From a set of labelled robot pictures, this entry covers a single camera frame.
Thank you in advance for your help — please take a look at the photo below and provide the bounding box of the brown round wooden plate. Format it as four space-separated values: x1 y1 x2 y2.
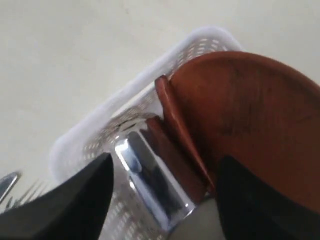
170 51 320 212

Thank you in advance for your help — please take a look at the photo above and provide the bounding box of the brown wooden spoon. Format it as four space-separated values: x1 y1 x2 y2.
145 75 215 204

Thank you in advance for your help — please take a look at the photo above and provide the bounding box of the silver metal fork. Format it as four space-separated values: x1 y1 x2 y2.
4 181 47 211

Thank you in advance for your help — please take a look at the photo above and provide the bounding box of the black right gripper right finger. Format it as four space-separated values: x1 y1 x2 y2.
216 156 320 240

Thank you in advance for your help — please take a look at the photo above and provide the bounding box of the white perforated plastic basket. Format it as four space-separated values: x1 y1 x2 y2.
49 26 243 240

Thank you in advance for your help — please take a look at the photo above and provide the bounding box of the clear faceted glass cup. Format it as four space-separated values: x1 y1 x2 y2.
110 119 197 234

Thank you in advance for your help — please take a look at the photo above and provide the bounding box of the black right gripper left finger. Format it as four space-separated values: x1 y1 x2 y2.
0 152 114 240

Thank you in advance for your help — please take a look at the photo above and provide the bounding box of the silver table knife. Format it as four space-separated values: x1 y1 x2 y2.
0 171 21 202

